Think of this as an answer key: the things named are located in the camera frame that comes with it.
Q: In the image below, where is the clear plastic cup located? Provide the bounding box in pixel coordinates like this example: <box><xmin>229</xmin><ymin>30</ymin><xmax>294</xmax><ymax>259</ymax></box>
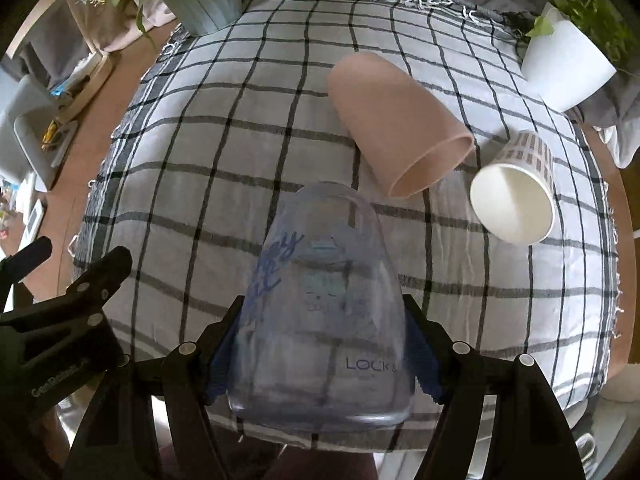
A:
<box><xmin>229</xmin><ymin>182</ymin><xmax>414</xmax><ymax>432</ymax></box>

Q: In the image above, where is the white paper cup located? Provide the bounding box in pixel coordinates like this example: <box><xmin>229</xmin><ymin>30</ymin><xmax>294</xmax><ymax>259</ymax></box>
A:
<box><xmin>470</xmin><ymin>130</ymin><xmax>556</xmax><ymax>246</ymax></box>

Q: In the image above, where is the pink plastic cup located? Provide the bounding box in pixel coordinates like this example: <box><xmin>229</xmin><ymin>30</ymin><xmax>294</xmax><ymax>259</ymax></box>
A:
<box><xmin>328</xmin><ymin>52</ymin><xmax>474</xmax><ymax>198</ymax></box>

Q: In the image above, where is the white mini projector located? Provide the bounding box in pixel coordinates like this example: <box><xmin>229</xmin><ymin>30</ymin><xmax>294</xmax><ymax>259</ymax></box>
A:
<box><xmin>1</xmin><ymin>75</ymin><xmax>78</xmax><ymax>193</ymax></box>

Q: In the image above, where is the checkered grey tablecloth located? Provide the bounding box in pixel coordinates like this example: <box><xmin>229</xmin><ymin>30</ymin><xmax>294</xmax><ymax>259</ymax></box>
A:
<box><xmin>74</xmin><ymin>0</ymin><xmax>618</xmax><ymax>452</ymax></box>

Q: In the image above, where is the white plant pot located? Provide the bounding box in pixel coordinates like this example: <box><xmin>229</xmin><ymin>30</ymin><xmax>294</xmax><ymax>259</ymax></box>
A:
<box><xmin>522</xmin><ymin>2</ymin><xmax>616</xmax><ymax>112</ymax></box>

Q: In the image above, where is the green potted plant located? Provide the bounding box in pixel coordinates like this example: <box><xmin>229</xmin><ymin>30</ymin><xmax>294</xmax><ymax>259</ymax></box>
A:
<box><xmin>549</xmin><ymin>0</ymin><xmax>639</xmax><ymax>78</ymax></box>

